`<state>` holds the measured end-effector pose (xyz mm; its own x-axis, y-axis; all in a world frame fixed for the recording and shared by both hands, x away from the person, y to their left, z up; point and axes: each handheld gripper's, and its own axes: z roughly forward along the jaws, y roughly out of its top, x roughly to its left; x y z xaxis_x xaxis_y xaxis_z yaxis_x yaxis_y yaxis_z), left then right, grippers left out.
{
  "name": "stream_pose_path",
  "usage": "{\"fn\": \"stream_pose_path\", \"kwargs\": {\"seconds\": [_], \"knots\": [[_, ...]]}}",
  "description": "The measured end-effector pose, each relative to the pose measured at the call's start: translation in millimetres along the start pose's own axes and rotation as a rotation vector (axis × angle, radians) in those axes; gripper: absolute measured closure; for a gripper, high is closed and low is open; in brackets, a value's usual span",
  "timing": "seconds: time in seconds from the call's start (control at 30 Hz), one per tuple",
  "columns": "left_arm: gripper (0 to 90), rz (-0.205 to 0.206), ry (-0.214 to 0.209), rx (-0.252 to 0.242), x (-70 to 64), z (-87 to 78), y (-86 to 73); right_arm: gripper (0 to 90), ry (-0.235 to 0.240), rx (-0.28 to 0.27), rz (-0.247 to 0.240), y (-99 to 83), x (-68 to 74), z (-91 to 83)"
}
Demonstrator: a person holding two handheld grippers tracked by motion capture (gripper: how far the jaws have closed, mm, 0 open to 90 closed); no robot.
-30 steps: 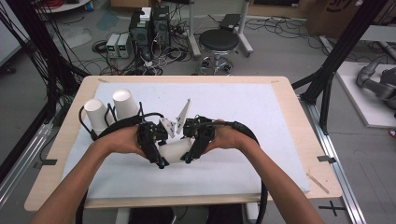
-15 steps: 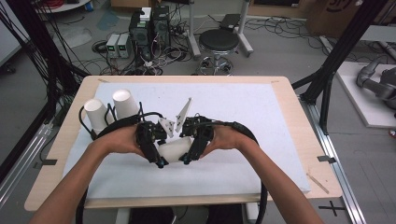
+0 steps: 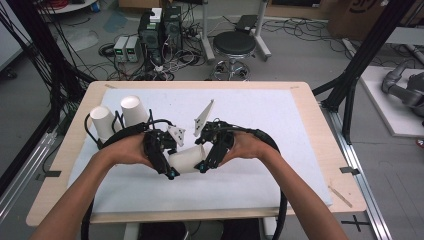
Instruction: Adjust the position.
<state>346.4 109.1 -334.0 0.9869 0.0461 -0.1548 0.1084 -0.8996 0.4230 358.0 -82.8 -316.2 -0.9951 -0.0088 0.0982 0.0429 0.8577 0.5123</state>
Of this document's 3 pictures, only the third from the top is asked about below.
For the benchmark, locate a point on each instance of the black tape strip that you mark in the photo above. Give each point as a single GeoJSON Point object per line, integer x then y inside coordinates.
{"type": "Point", "coordinates": [350, 170]}
{"type": "Point", "coordinates": [52, 173]}

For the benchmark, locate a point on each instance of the grey power supply unit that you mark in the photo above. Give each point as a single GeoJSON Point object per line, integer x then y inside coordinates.
{"type": "Point", "coordinates": [120, 48]}
{"type": "Point", "coordinates": [133, 48]}

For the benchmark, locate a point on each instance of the black computer tower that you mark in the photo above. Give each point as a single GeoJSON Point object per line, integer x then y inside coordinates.
{"type": "Point", "coordinates": [172, 26]}
{"type": "Point", "coordinates": [150, 36]}

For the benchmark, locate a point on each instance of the person's right hand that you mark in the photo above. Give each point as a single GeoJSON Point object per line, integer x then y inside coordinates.
{"type": "Point", "coordinates": [248, 145]}

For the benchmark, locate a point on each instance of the white paper cup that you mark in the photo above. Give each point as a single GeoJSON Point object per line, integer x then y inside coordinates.
{"type": "Point", "coordinates": [186, 158]}

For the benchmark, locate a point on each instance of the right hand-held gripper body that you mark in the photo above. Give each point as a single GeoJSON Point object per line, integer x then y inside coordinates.
{"type": "Point", "coordinates": [218, 136]}

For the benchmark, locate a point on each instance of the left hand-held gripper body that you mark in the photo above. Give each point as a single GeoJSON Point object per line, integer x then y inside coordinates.
{"type": "Point", "coordinates": [156, 146]}

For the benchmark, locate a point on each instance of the black round stool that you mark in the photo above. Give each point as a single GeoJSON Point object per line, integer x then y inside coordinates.
{"type": "Point", "coordinates": [234, 42]}

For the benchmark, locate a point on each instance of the wooden table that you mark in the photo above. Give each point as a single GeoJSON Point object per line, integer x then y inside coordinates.
{"type": "Point", "coordinates": [316, 133]}

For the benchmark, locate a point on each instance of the aluminium floor rail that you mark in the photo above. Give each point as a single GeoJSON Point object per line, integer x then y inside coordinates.
{"type": "Point", "coordinates": [23, 173]}
{"type": "Point", "coordinates": [363, 186]}

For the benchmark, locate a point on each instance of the black flat device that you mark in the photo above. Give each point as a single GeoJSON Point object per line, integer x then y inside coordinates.
{"type": "Point", "coordinates": [246, 22]}

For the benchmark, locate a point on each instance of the thin wooden stick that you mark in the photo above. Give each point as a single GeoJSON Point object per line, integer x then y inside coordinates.
{"type": "Point", "coordinates": [340, 196]}

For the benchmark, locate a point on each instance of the white platform board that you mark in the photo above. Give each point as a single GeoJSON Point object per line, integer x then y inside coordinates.
{"type": "Point", "coordinates": [393, 116]}

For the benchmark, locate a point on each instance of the cardboard box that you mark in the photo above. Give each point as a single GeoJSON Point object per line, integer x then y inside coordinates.
{"type": "Point", "coordinates": [360, 16]}

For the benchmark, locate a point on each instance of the white foam mat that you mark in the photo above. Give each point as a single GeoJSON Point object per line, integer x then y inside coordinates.
{"type": "Point", "coordinates": [253, 133]}

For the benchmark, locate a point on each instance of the black tape cross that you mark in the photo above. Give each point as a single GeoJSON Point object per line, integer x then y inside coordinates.
{"type": "Point", "coordinates": [356, 223]}

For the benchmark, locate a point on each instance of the person's left hand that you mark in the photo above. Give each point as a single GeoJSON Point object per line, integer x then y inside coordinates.
{"type": "Point", "coordinates": [128, 150]}

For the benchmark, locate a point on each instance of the stack of white paper cups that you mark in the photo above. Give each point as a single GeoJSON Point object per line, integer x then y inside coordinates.
{"type": "Point", "coordinates": [101, 121]}
{"type": "Point", "coordinates": [133, 108]}

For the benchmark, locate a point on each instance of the black metal frame post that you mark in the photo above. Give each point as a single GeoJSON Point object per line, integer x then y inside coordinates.
{"type": "Point", "coordinates": [363, 56]}

